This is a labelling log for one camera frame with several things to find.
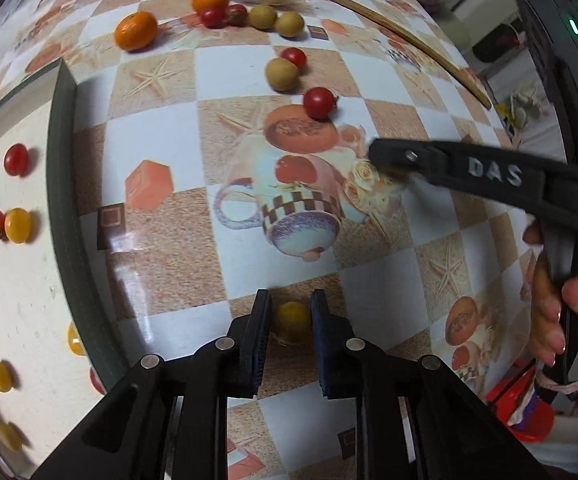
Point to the yellow cherry tomato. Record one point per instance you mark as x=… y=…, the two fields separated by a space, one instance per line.
x=18 y=225

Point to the red tomato right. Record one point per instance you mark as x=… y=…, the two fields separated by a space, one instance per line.
x=96 y=382

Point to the dark red tomato near tangerine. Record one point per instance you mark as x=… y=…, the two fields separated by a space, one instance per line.
x=236 y=15

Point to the green longan bowl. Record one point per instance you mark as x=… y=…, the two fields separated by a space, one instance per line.
x=262 y=17
x=290 y=25

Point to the yellow tomato middle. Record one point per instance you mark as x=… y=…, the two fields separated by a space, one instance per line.
x=74 y=342

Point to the bare right hand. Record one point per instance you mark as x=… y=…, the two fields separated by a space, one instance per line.
x=552 y=307

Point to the yellow tomato under gripper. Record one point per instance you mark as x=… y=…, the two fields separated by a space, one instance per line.
x=6 y=378
x=11 y=438

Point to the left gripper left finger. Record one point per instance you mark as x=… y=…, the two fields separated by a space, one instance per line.
x=254 y=344

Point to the white tray green rim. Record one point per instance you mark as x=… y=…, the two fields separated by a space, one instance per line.
x=47 y=283

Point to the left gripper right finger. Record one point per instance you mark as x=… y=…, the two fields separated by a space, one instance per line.
x=331 y=332

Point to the large orange tangerine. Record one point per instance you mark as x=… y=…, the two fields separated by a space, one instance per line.
x=136 y=31

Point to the red tomato bottom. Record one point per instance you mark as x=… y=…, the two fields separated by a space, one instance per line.
x=16 y=160

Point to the green longan upper middle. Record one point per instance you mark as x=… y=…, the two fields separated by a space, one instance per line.
x=281 y=74

